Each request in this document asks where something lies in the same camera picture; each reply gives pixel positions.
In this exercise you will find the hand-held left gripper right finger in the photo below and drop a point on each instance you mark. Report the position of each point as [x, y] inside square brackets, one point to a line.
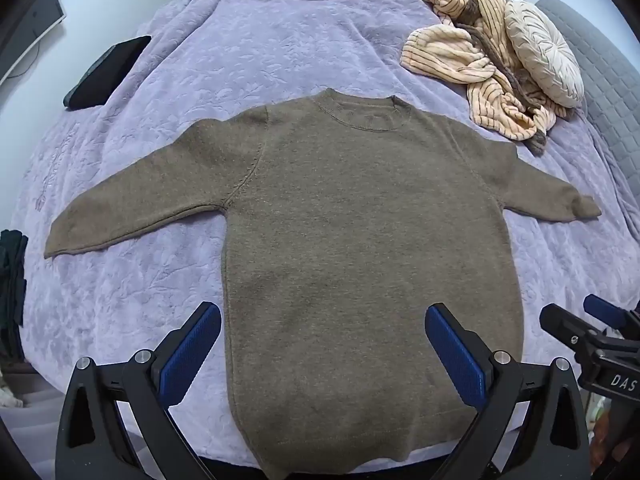
[455, 355]

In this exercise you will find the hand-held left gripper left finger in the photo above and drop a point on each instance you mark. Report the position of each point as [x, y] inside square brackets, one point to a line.
[192, 355]

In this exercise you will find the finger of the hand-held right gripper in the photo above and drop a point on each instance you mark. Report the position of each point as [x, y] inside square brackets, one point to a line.
[562, 321]
[605, 310]

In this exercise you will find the olive brown knit sweater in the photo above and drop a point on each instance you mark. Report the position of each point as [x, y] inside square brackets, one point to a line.
[350, 235]

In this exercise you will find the dark clothing pile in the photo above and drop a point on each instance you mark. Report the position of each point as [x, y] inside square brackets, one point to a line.
[11, 270]

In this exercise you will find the grey quilted mattress edge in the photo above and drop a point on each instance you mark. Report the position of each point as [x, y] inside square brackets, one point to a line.
[610, 85]

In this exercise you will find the brown knitted scarf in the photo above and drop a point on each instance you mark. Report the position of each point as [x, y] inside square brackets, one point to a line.
[505, 67]

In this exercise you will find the cream round pleated pillow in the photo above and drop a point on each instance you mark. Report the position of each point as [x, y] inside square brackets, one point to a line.
[542, 50]

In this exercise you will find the beige striped fleece cloth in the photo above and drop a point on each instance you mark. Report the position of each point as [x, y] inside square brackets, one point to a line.
[440, 55]

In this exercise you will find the black flat case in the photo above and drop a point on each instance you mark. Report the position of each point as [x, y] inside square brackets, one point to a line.
[105, 75]

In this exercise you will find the lilac embossed blanket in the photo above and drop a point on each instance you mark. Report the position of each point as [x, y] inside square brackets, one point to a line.
[250, 50]

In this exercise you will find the curved monitor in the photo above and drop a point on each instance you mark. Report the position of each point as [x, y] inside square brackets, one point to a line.
[47, 7]

